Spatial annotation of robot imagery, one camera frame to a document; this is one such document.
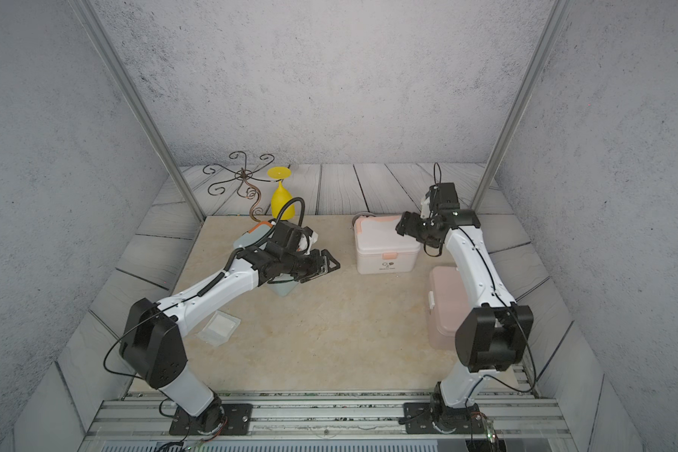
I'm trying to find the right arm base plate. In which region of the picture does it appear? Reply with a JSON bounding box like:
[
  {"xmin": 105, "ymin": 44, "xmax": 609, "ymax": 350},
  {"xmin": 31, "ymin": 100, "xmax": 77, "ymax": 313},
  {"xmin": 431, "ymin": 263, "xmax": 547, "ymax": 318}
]
[{"xmin": 399, "ymin": 402, "xmax": 486, "ymax": 435}]

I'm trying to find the left aluminium frame post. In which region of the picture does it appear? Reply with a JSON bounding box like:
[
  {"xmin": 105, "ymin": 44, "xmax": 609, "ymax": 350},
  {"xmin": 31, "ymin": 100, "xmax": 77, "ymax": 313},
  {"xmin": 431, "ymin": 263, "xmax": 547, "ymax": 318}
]
[{"xmin": 70, "ymin": 0, "xmax": 207, "ymax": 224}]

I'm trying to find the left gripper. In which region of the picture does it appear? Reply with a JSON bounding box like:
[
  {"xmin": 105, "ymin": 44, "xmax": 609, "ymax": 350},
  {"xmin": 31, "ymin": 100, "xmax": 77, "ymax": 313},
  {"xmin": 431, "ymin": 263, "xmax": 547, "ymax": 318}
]
[{"xmin": 281, "ymin": 247, "xmax": 343, "ymax": 284}]

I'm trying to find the grey orange medicine box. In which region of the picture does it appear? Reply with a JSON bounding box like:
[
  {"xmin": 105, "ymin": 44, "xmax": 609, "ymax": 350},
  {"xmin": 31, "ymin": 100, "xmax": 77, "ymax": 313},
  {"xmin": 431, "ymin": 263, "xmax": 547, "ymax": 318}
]
[{"xmin": 233, "ymin": 221, "xmax": 299, "ymax": 297}]

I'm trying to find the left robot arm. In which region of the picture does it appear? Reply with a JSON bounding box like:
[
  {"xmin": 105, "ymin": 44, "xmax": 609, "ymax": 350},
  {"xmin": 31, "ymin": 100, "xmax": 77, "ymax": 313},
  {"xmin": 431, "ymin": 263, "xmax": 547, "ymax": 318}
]
[{"xmin": 113, "ymin": 216, "xmax": 341, "ymax": 431}]

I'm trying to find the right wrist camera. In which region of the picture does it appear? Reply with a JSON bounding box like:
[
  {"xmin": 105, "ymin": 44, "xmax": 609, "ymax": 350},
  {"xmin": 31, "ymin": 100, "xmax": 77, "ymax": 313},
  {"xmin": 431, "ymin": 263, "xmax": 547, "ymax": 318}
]
[{"xmin": 420, "ymin": 192, "xmax": 431, "ymax": 218}]

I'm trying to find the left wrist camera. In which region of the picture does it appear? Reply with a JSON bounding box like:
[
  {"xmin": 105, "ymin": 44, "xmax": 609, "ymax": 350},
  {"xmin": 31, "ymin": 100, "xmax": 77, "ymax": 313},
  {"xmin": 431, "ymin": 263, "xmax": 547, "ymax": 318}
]
[{"xmin": 297, "ymin": 227, "xmax": 318, "ymax": 254}]

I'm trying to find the aluminium frame post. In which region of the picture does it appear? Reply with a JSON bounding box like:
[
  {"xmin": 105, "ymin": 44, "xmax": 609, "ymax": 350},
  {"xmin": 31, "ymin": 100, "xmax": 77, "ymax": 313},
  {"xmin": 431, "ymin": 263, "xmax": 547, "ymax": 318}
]
[
  {"xmin": 70, "ymin": 0, "xmax": 207, "ymax": 224},
  {"xmin": 471, "ymin": 0, "xmax": 574, "ymax": 211}
]

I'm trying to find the white pink medicine box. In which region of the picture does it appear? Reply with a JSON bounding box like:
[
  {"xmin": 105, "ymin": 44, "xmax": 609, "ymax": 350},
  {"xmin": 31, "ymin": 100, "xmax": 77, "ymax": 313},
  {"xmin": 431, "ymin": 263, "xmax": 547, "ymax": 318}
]
[{"xmin": 353, "ymin": 216, "xmax": 420, "ymax": 275}]

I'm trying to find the brown wire glass rack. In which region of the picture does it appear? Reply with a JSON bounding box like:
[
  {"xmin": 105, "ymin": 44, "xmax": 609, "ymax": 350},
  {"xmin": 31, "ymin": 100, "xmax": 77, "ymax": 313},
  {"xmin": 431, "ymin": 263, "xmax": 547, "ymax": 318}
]
[{"xmin": 202, "ymin": 150, "xmax": 275, "ymax": 222}]

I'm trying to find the yellow plastic wine glass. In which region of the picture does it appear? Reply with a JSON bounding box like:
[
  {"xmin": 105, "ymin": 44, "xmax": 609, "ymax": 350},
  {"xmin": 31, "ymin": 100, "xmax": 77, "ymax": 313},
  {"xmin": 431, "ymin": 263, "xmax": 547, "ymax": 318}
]
[{"xmin": 267, "ymin": 167, "xmax": 296, "ymax": 220}]

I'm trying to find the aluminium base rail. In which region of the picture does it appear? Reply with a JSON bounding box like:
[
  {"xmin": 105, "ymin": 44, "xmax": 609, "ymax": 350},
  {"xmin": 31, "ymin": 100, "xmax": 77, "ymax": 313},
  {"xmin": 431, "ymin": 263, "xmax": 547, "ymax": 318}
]
[{"xmin": 81, "ymin": 389, "xmax": 577, "ymax": 451}]

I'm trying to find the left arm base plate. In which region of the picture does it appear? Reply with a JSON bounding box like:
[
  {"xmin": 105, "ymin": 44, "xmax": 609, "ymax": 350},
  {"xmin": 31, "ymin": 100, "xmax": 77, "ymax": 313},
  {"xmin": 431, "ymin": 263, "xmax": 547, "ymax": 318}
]
[{"xmin": 169, "ymin": 403, "xmax": 253, "ymax": 436}]

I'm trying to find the grey round object behind box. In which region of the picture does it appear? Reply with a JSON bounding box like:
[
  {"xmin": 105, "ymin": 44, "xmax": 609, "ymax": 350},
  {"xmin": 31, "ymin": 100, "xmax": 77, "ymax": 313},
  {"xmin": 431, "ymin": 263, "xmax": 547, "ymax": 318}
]
[{"xmin": 351, "ymin": 212, "xmax": 377, "ymax": 227}]

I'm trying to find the right aluminium frame post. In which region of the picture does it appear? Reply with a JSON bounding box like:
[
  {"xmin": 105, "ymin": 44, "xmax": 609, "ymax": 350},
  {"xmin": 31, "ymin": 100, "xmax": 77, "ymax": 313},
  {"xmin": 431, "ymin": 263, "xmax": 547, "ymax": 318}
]
[{"xmin": 471, "ymin": 0, "xmax": 574, "ymax": 211}]

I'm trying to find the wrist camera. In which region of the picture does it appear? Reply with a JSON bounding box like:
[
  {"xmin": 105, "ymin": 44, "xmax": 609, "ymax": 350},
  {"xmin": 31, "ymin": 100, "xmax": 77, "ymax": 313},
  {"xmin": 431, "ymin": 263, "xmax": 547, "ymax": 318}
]
[
  {"xmin": 420, "ymin": 192, "xmax": 431, "ymax": 218},
  {"xmin": 297, "ymin": 227, "xmax": 318, "ymax": 254}
]

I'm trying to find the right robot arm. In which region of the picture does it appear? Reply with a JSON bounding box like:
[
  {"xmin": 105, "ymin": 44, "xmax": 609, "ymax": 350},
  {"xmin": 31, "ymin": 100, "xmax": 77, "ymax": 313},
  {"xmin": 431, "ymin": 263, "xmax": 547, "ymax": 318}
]
[{"xmin": 395, "ymin": 164, "xmax": 534, "ymax": 432}]

